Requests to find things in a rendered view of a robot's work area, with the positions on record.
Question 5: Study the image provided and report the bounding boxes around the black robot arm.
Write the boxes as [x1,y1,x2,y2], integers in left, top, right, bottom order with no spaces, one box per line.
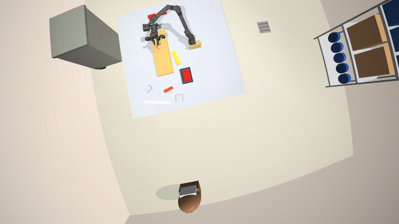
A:
[142,5,196,45]

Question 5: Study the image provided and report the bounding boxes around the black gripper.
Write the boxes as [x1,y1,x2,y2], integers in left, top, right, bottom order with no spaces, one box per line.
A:
[145,30,165,46]

